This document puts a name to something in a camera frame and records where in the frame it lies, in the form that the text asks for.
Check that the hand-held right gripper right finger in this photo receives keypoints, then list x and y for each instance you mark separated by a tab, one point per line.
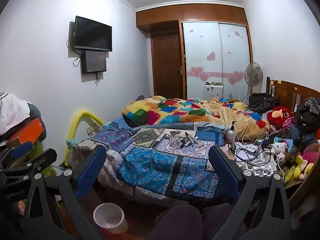
225	170

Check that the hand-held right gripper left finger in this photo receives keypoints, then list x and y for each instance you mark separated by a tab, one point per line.
91	167

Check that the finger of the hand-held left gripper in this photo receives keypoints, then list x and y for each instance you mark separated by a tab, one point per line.
22	149
37	158

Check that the teal cloth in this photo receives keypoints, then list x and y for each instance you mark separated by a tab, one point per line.
72	142

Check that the clear pump bottle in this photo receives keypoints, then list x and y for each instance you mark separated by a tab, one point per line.
231	135

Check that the white cloth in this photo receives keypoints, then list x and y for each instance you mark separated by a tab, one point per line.
12	112

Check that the dark grey bag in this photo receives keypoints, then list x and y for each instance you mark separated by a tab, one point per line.
37	111

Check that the white spotted dog plush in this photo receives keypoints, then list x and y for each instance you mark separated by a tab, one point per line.
279	151

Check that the bed with colourful blankets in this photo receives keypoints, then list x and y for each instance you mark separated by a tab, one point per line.
150	165

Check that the small grey tube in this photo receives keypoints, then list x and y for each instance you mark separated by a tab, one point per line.
173	132

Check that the colourful patch blanket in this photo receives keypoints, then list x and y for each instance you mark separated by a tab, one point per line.
190	111

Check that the person's dark trouser legs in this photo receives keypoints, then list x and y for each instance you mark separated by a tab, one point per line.
180	222

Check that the black striped clothing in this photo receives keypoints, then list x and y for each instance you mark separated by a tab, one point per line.
261	102

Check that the red plush toy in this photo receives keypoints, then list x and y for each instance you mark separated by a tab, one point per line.
278	115

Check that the yellow plush toy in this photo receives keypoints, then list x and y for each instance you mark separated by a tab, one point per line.
303	167

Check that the white box appliance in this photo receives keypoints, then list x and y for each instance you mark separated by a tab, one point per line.
213	92

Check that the wooden bedside table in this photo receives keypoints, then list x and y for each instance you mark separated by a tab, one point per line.
303	192

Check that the pink plush toy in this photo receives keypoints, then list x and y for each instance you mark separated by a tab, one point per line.
312	152

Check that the dark clothing pile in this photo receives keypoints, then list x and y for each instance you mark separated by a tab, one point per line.
307	117

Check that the standing electric fan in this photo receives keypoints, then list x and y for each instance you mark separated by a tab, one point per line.
253	74

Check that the wooden headboard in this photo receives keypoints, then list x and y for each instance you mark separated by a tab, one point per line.
292	92

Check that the frosted sliding wardrobe door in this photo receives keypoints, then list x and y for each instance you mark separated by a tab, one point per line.
201	55
235	52

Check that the brown wooden door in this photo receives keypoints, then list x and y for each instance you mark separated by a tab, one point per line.
166	65

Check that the wooden overhead cabinet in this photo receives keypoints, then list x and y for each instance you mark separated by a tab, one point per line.
190	12

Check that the yellow foam bed rail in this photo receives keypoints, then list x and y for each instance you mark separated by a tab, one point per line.
75	122

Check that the black wall speaker box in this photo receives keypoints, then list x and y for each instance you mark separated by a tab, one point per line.
94	62

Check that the black wall television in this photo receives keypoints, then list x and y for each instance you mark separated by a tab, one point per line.
93	33

